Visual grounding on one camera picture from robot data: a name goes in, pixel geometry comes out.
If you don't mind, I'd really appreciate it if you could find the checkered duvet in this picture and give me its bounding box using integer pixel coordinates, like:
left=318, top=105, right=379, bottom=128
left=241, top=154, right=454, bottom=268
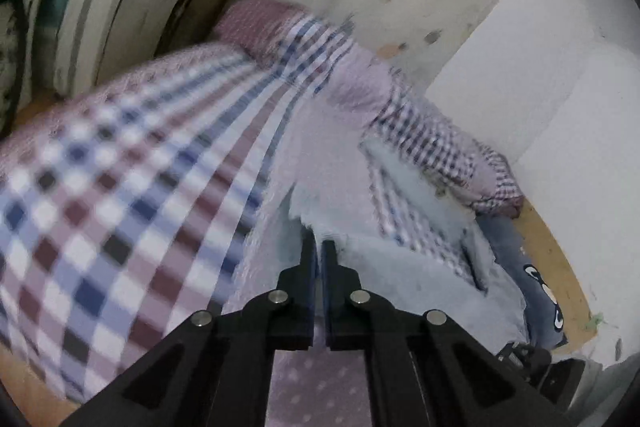
left=215, top=0, right=526, bottom=220

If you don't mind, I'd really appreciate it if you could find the light blue garment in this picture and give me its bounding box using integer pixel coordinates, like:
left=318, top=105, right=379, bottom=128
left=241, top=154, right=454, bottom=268
left=287, top=139, right=528, bottom=350

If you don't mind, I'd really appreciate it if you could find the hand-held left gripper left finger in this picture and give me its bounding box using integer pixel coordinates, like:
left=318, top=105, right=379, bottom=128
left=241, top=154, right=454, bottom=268
left=60, top=225, right=318, bottom=427

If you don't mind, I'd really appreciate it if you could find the checkered bed sheet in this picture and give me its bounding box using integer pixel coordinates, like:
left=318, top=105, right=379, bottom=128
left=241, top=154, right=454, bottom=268
left=0, top=42, right=476, bottom=427

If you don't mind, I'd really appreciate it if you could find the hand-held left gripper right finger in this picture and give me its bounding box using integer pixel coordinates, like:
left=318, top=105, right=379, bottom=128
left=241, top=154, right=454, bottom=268
left=321, top=239, right=571, bottom=427

